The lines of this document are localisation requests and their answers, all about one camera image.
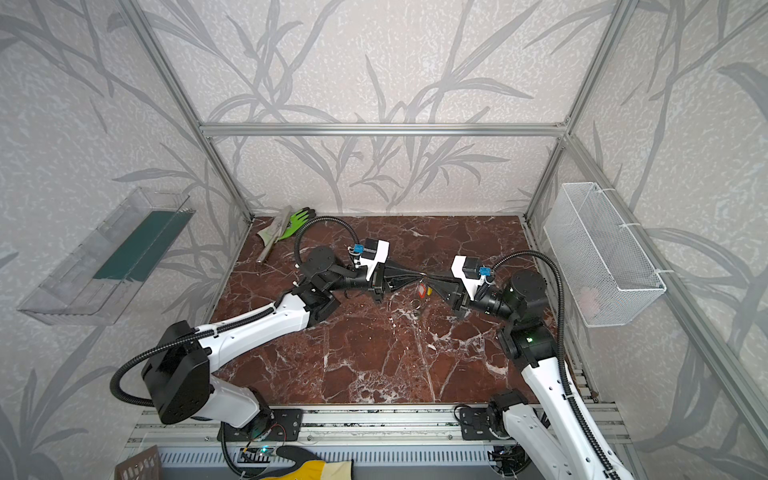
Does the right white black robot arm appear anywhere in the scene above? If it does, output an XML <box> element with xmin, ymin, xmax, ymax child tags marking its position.
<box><xmin>425</xmin><ymin>250</ymin><xmax>633</xmax><ymax>479</ymax></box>

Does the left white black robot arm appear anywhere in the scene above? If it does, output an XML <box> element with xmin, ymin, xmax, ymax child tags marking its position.
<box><xmin>110</xmin><ymin>216</ymin><xmax>426</xmax><ymax>428</ymax></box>

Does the pink object in basket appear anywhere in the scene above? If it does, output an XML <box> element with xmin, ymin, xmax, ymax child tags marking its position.
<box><xmin>576</xmin><ymin>287</ymin><xmax>601</xmax><ymax>321</ymax></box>

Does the green black work glove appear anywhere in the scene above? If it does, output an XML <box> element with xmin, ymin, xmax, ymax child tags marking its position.
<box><xmin>278</xmin><ymin>207</ymin><xmax>316</xmax><ymax>241</ymax></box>

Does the grey work glove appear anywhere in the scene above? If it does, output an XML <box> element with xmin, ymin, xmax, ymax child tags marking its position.
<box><xmin>257</xmin><ymin>205</ymin><xmax>294</xmax><ymax>263</ymax></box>

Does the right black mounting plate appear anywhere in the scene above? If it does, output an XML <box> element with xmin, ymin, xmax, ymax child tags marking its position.
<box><xmin>453</xmin><ymin>404</ymin><xmax>510</xmax><ymax>441</ymax></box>

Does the black mounting plate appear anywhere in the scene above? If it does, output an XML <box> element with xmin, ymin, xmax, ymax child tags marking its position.
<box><xmin>453</xmin><ymin>404</ymin><xmax>510</xmax><ymax>441</ymax></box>
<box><xmin>217</xmin><ymin>408</ymin><xmax>304</xmax><ymax>443</ymax></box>

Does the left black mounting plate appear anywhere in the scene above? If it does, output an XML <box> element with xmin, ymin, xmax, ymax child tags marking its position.
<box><xmin>217</xmin><ymin>408</ymin><xmax>304</xmax><ymax>443</ymax></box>

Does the yellow black glove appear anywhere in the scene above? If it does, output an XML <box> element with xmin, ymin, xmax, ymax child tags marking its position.
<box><xmin>257</xmin><ymin>446</ymin><xmax>353</xmax><ymax>480</ymax></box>

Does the brown perforated plastic piece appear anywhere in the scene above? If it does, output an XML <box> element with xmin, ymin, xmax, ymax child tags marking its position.
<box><xmin>114</xmin><ymin>446</ymin><xmax>162</xmax><ymax>480</ymax></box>

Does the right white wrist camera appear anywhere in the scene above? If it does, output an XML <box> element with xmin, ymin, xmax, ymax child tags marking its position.
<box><xmin>451</xmin><ymin>255</ymin><xmax>493</xmax><ymax>301</ymax></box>

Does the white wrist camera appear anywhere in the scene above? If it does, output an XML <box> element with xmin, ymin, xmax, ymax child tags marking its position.
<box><xmin>349</xmin><ymin>239</ymin><xmax>390</xmax><ymax>281</ymax></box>
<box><xmin>451</xmin><ymin>255</ymin><xmax>493</xmax><ymax>301</ymax></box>

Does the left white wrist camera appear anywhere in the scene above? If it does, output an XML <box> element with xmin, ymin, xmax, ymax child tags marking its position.
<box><xmin>349</xmin><ymin>239</ymin><xmax>390</xmax><ymax>281</ymax></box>

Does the white wire mesh basket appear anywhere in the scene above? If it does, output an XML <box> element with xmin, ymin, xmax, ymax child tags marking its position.
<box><xmin>544</xmin><ymin>182</ymin><xmax>667</xmax><ymax>328</ymax></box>

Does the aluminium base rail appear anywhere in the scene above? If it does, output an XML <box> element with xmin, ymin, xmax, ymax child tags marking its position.
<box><xmin>122</xmin><ymin>404</ymin><xmax>516</xmax><ymax>469</ymax></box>

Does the clear plastic wall tray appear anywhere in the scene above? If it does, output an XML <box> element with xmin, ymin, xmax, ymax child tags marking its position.
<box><xmin>18</xmin><ymin>187</ymin><xmax>195</xmax><ymax>326</ymax></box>

